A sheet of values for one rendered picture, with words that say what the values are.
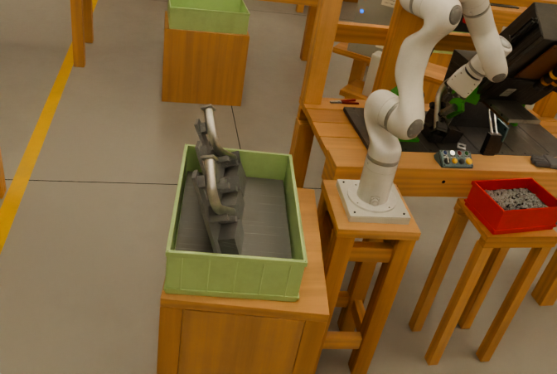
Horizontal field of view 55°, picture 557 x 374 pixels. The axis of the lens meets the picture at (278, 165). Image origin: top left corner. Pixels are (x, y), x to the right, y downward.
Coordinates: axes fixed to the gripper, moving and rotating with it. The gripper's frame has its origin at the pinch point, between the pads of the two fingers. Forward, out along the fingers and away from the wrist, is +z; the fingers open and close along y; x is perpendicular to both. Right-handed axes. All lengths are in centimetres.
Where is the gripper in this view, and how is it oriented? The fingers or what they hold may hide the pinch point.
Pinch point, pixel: (448, 97)
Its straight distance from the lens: 228.6
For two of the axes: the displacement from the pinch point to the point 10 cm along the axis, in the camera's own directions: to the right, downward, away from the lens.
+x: -5.3, 5.2, -6.8
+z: -4.1, 5.4, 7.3
